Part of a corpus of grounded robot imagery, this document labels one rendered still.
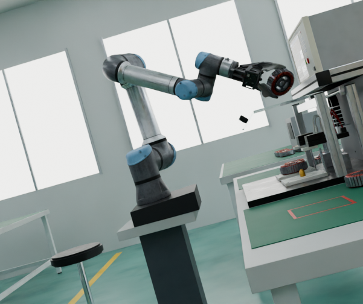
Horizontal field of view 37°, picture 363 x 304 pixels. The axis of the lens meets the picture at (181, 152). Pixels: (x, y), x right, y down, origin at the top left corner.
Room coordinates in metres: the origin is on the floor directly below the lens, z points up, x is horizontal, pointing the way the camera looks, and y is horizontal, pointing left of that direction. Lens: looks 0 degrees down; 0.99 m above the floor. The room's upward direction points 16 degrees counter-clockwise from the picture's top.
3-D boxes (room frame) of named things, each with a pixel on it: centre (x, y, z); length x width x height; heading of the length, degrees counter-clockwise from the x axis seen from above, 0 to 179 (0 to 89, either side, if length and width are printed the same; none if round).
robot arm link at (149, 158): (2.29, 0.17, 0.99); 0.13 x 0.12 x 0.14; 148
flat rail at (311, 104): (2.07, -0.51, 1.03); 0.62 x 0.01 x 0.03; 175
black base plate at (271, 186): (2.08, -0.43, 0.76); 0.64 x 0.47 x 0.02; 175
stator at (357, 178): (1.60, -0.50, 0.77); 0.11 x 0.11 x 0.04
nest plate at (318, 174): (1.96, -0.40, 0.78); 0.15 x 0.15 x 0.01; 85
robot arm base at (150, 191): (2.29, 0.17, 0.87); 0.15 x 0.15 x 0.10
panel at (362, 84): (2.05, -0.67, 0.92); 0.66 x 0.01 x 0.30; 175
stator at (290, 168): (2.20, -0.42, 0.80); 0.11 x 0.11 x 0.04
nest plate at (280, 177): (2.20, -0.42, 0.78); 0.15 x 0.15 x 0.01; 85
